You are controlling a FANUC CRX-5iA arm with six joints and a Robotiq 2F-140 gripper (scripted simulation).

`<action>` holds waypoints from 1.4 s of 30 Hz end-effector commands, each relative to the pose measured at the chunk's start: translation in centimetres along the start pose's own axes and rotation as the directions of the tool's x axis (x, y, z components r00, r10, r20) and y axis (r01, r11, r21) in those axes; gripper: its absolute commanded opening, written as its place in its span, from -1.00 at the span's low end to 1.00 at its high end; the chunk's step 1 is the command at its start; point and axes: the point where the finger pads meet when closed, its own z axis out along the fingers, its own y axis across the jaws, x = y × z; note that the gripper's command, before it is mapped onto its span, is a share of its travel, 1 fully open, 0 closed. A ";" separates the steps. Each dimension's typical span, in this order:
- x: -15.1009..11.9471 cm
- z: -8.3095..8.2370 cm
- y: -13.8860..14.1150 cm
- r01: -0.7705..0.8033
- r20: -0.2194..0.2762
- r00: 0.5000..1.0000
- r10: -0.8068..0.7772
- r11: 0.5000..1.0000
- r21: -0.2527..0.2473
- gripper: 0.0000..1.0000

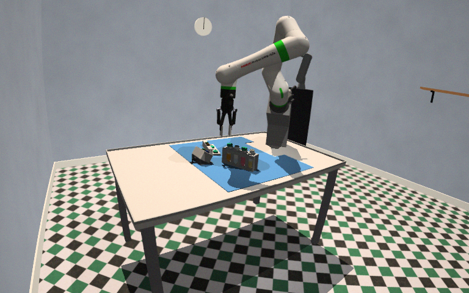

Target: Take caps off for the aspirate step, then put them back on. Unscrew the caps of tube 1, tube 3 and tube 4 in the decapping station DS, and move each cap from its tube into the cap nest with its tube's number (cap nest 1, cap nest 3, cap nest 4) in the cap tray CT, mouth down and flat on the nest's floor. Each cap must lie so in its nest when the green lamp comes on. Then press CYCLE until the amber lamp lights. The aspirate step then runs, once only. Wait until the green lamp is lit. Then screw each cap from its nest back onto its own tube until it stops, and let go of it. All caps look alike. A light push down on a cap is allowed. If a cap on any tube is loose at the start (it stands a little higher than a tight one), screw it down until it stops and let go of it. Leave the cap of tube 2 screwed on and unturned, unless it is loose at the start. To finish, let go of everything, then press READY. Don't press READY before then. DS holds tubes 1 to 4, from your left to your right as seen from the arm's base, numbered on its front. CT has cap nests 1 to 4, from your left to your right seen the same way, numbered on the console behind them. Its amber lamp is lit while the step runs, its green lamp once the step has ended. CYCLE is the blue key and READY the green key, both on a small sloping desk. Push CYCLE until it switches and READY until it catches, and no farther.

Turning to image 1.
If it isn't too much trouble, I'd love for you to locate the blue flat mat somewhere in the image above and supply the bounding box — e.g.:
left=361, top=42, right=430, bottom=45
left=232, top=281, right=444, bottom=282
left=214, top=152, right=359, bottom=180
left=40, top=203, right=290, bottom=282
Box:
left=169, top=137, right=314, bottom=192

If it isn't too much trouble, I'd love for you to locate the small sloping desk with blue and green keys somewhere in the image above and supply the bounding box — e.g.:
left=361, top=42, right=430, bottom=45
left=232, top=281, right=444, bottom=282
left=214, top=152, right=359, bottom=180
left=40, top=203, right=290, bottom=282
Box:
left=190, top=146, right=213, bottom=165

